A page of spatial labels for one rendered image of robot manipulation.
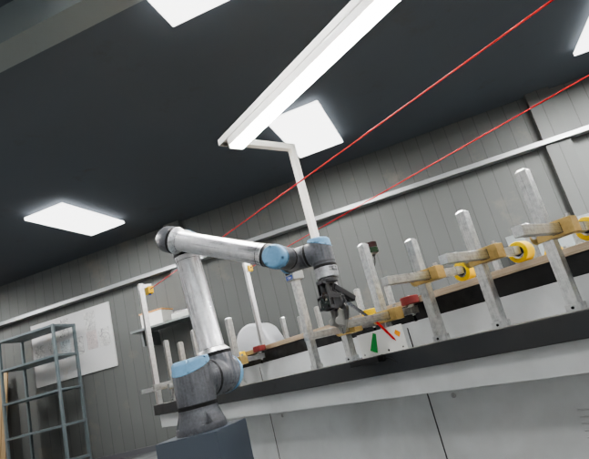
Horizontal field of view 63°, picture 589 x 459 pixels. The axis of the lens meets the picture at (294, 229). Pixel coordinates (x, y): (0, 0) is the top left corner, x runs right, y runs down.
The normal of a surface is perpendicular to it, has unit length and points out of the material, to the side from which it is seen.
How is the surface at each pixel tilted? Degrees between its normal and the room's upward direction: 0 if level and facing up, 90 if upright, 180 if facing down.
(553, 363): 90
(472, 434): 90
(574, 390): 90
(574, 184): 90
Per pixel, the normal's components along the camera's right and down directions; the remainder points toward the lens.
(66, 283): -0.32, -0.18
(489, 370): -0.78, 0.03
